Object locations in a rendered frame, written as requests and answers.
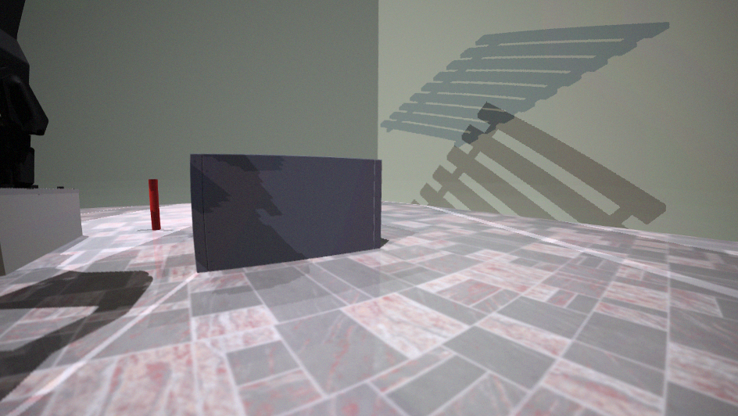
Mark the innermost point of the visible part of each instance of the dark red peg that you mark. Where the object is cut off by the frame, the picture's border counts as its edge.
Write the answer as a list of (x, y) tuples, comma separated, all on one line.
[(154, 204)]

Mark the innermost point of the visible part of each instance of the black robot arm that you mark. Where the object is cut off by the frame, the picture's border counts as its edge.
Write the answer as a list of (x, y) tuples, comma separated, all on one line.
[(21, 113)]

